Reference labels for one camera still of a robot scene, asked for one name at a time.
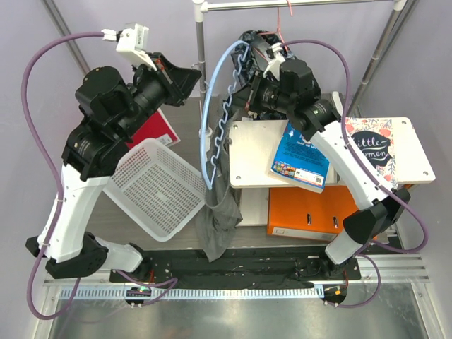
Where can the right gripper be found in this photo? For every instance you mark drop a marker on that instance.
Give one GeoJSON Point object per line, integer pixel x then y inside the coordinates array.
{"type": "Point", "coordinates": [251, 102]}

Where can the white cable duct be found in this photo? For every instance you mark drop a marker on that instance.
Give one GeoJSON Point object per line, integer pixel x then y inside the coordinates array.
{"type": "Point", "coordinates": [137, 293]}

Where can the pink wire hanger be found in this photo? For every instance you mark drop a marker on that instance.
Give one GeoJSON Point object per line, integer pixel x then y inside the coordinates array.
{"type": "Point", "coordinates": [278, 30]}

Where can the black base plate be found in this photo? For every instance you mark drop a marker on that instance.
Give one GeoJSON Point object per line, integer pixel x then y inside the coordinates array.
{"type": "Point", "coordinates": [248, 268]}

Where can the dark floral shorts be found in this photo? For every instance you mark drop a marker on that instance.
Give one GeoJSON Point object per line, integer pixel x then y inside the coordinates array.
{"type": "Point", "coordinates": [246, 74]}

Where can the white two-tier shelf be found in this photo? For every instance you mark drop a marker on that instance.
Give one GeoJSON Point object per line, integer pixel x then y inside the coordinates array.
{"type": "Point", "coordinates": [255, 142]}

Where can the clothes rack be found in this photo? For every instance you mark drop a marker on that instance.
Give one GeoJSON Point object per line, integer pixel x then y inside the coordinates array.
{"type": "Point", "coordinates": [395, 21]}

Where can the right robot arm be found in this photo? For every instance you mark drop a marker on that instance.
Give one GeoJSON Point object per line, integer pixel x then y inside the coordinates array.
{"type": "Point", "coordinates": [297, 95]}

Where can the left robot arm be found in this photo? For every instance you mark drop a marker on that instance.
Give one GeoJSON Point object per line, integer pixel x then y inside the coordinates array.
{"type": "Point", "coordinates": [113, 111]}

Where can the grey shorts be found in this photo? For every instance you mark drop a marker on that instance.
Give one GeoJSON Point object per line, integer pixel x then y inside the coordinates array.
{"type": "Point", "coordinates": [216, 222]}

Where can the orange binder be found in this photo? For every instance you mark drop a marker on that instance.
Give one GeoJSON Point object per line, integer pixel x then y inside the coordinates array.
{"type": "Point", "coordinates": [299, 213]}

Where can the white plastic basket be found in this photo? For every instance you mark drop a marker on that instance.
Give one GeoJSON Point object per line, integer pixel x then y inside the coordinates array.
{"type": "Point", "coordinates": [159, 190]}

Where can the floral Little Women book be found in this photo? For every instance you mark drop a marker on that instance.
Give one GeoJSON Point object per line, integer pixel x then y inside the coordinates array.
{"type": "Point", "coordinates": [375, 138]}

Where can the blue paperback book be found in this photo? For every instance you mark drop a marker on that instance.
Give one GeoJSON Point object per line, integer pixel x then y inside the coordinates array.
{"type": "Point", "coordinates": [298, 162]}

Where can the red notebook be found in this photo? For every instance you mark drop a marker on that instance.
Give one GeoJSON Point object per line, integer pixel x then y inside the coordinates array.
{"type": "Point", "coordinates": [157, 127]}

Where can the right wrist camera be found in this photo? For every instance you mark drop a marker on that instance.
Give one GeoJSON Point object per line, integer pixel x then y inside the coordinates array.
{"type": "Point", "coordinates": [272, 56]}

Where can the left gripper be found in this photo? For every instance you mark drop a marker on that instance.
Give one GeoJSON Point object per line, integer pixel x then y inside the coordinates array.
{"type": "Point", "coordinates": [177, 82]}

